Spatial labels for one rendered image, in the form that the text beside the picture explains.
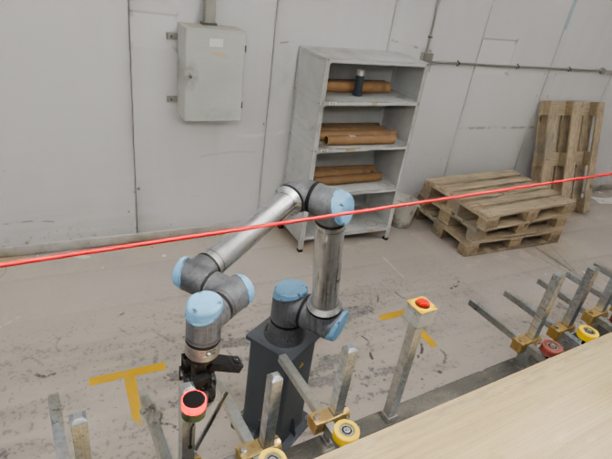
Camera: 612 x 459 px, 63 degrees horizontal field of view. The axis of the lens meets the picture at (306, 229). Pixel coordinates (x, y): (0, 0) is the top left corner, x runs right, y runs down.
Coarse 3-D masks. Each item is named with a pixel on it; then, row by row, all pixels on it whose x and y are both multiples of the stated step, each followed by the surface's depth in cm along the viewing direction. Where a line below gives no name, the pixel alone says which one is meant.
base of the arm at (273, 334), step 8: (264, 328) 228; (272, 328) 222; (280, 328) 219; (288, 328) 219; (296, 328) 221; (272, 336) 222; (280, 336) 220; (288, 336) 221; (296, 336) 222; (304, 336) 228; (272, 344) 222; (280, 344) 221; (288, 344) 221; (296, 344) 223
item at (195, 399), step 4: (192, 392) 121; (196, 392) 121; (200, 392) 121; (184, 396) 120; (188, 396) 120; (192, 396) 120; (196, 396) 120; (200, 396) 120; (204, 396) 120; (184, 400) 119; (188, 400) 119; (192, 400) 119; (196, 400) 119; (200, 400) 119; (204, 400) 119; (184, 404) 118; (188, 404) 118; (192, 404) 118; (196, 404) 118; (200, 404) 118; (192, 424) 123; (192, 428) 127
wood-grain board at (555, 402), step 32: (576, 352) 198; (608, 352) 200; (512, 384) 177; (544, 384) 179; (576, 384) 181; (608, 384) 184; (416, 416) 159; (448, 416) 160; (480, 416) 162; (512, 416) 164; (544, 416) 166; (576, 416) 168; (608, 416) 170; (352, 448) 145; (384, 448) 146; (416, 448) 148; (448, 448) 149; (480, 448) 151; (512, 448) 152; (544, 448) 154; (576, 448) 156; (608, 448) 157
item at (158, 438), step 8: (144, 400) 155; (152, 424) 148; (160, 424) 148; (152, 432) 146; (160, 432) 146; (160, 440) 144; (160, 448) 141; (168, 448) 142; (160, 456) 139; (168, 456) 140
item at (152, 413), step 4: (152, 404) 152; (156, 404) 154; (140, 408) 152; (144, 408) 152; (148, 408) 152; (152, 408) 151; (156, 408) 152; (140, 412) 150; (144, 412) 150; (148, 412) 151; (152, 412) 150; (156, 412) 151; (160, 412) 151; (144, 416) 149; (148, 416) 149; (152, 416) 149; (156, 416) 150; (160, 416) 150; (148, 420) 148; (152, 420) 149; (156, 420) 148; (160, 420) 149
